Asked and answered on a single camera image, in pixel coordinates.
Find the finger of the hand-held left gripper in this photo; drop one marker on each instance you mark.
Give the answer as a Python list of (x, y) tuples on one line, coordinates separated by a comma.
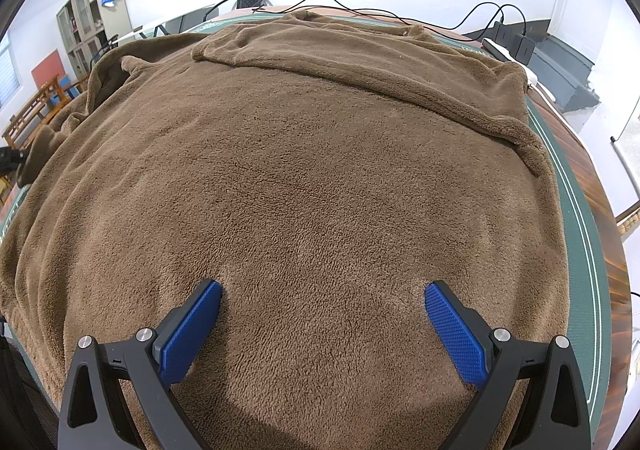
[(11, 157)]

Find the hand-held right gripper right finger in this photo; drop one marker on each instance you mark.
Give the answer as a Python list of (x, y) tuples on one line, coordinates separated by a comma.
[(455, 335)]

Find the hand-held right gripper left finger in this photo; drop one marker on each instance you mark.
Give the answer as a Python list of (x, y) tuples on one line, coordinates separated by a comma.
[(192, 330)]

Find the brown fleece garment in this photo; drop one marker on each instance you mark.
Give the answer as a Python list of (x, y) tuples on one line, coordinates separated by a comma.
[(300, 180)]

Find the wooden bench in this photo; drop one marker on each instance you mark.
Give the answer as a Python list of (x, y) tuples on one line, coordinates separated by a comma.
[(35, 112)]

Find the window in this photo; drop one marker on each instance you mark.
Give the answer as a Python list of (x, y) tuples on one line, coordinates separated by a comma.
[(9, 72)]

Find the red board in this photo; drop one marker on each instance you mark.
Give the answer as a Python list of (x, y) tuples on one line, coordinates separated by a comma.
[(47, 69)]

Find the grey glass-door cabinet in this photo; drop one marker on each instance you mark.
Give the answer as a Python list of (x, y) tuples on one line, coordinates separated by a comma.
[(80, 29)]

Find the green table mat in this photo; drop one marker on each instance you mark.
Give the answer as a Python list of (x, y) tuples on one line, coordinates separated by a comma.
[(575, 230)]

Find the tall grey cabinet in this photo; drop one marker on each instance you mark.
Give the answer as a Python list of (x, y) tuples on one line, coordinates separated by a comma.
[(117, 19)]

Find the person's black padded vest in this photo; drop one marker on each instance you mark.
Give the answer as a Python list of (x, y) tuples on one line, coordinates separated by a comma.
[(30, 410)]

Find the grey desk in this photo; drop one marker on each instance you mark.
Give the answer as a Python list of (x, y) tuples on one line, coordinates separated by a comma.
[(185, 19)]

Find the white metal stand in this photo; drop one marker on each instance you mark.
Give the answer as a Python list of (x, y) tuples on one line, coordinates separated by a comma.
[(622, 164)]

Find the grey stepped platform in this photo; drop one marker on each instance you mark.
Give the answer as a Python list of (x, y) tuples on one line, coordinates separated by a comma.
[(575, 84)]

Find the white power strip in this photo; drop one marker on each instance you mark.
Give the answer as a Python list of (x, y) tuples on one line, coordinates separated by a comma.
[(505, 51)]

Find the black power adapter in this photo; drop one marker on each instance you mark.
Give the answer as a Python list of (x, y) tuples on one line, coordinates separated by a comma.
[(525, 49), (503, 33)]

